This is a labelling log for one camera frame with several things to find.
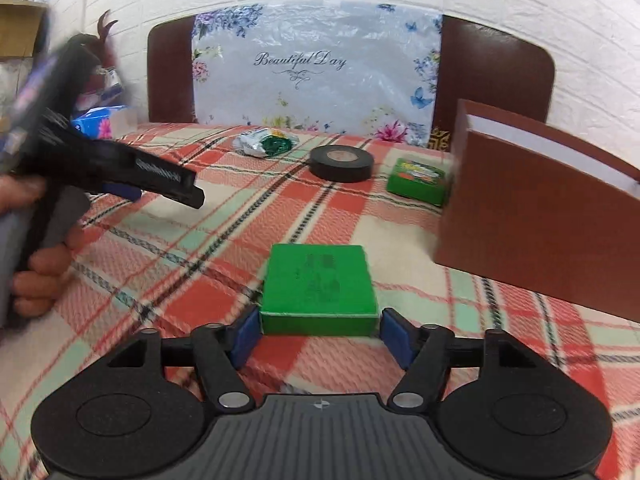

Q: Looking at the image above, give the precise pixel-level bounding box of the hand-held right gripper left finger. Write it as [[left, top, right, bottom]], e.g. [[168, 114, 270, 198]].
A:
[[107, 307, 261, 413]]

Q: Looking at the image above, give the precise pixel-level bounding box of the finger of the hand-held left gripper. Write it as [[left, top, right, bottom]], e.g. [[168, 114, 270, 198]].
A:
[[106, 182, 143, 202], [164, 171, 206, 210]]

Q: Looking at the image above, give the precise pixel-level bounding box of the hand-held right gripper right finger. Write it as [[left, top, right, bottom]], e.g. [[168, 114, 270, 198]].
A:
[[379, 308, 532, 417]]

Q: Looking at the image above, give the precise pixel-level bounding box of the green box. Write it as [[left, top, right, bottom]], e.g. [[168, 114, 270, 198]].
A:
[[259, 243, 379, 337]]

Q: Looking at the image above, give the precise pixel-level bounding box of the brown cardboard box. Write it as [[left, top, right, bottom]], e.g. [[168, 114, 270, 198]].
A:
[[432, 99, 640, 323]]

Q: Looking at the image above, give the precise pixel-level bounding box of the person's left hand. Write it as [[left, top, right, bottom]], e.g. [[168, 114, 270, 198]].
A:
[[0, 175, 96, 318]]

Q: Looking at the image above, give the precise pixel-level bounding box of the blue tissue pack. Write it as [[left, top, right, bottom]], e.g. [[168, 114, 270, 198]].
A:
[[70, 105, 138, 140]]

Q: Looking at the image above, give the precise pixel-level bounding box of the green white foil packet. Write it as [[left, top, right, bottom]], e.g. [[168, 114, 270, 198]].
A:
[[232, 127, 300, 158]]

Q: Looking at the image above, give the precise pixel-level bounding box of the wooden chair with floral cover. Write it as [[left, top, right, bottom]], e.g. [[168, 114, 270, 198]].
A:
[[147, 14, 557, 153]]

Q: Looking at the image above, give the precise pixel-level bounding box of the dark red leafed plant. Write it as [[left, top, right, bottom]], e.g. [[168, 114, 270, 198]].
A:
[[95, 9, 121, 66]]

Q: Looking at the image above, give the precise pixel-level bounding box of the tan cardboard box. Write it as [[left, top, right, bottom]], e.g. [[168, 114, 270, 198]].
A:
[[0, 0, 48, 58]]

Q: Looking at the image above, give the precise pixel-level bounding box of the green tin colourful lid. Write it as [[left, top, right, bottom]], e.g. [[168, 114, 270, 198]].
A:
[[386, 156, 451, 207]]

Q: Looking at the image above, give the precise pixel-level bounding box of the black tape roll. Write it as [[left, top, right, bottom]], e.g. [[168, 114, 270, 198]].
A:
[[308, 145, 376, 183]]

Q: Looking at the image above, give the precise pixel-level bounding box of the floral clear plastic bag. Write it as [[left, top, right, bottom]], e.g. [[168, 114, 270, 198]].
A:
[[191, 2, 444, 148]]

